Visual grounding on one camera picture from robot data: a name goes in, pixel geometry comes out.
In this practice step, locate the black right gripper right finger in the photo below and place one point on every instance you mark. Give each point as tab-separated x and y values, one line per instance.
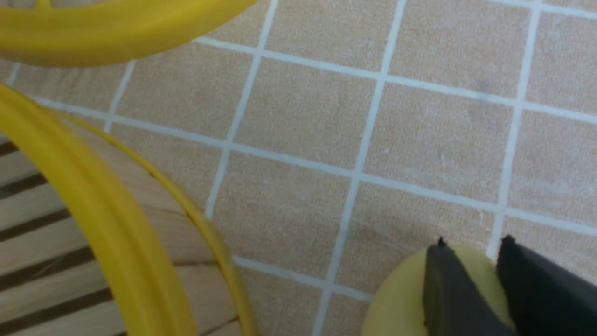
543	298

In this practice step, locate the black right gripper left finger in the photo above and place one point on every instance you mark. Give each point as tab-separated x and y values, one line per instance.
452	303

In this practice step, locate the bamboo steamer tray yellow rim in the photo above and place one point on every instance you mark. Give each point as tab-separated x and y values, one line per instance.
95	241

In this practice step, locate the yellow bun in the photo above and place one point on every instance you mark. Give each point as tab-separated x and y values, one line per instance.
397	310

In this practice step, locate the checkered orange tablecloth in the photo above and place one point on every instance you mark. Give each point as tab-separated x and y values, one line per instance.
329	139

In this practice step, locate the woven bamboo steamer lid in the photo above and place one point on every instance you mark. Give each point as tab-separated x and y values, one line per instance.
88	33

